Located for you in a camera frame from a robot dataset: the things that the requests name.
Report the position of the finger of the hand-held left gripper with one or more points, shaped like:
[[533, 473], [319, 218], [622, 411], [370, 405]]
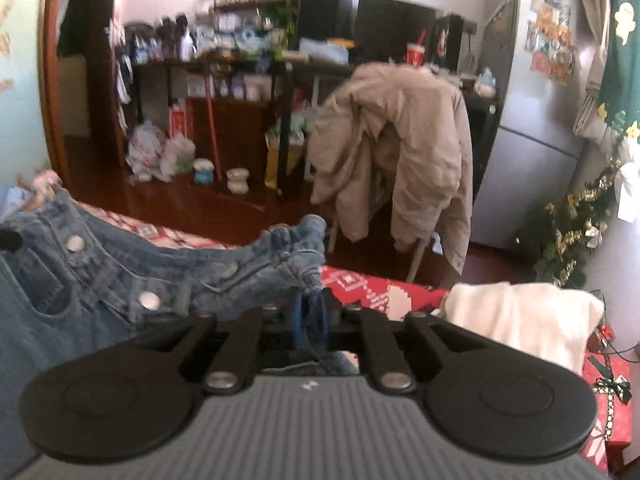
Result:
[[9, 240]]

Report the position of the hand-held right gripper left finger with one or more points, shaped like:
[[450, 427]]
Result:
[[298, 320]]

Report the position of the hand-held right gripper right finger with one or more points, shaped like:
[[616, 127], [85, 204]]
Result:
[[325, 320]]

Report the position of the blue denim jeans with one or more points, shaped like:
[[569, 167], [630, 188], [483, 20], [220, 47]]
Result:
[[75, 300]]

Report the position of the red patterned blanket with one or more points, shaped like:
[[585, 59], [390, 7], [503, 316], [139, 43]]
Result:
[[380, 295]]

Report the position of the pink cloth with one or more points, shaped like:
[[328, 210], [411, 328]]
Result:
[[42, 182]]

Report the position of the chair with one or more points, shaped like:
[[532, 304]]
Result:
[[416, 260]]

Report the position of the white pot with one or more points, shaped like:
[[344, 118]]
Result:
[[238, 181]]

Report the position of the yellow paper bag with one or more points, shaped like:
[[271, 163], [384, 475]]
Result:
[[274, 165]]

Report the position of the white plastic bag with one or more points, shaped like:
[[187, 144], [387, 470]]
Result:
[[146, 150], [179, 156]]

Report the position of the blue pot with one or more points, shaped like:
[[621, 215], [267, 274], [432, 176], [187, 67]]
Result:
[[203, 172]]

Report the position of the brown wooden cabinet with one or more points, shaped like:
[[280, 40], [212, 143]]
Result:
[[240, 145]]

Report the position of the beige jacket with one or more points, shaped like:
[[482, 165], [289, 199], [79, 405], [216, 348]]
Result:
[[425, 160]]

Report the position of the cluttered dark shelf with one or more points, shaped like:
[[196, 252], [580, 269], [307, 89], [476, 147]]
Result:
[[285, 125]]

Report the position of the white sweater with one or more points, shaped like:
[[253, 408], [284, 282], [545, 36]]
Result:
[[525, 320]]

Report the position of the red box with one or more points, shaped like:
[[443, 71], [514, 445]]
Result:
[[180, 120]]

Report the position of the silver refrigerator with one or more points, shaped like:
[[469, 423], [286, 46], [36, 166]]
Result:
[[520, 175]]

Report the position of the small christmas tree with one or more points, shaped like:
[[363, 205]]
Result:
[[565, 245]]

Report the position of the cluster of bottles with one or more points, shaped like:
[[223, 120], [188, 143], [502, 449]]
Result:
[[165, 40]]

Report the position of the red cup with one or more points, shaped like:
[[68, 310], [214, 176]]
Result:
[[416, 55]]

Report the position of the blue plush toy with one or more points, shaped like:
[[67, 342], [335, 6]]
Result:
[[486, 84]]

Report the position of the black monitor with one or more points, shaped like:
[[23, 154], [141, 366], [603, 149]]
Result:
[[395, 25]]

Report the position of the black shelf rack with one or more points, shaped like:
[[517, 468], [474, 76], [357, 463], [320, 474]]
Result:
[[260, 5]]

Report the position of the group of fridge magnets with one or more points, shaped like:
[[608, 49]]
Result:
[[550, 35]]

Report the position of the beige curtain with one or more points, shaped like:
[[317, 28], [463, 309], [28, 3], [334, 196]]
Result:
[[592, 10]]

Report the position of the wooden door frame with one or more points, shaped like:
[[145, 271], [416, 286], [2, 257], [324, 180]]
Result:
[[52, 85]]

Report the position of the green christmas wall hanging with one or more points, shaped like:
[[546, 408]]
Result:
[[622, 60]]

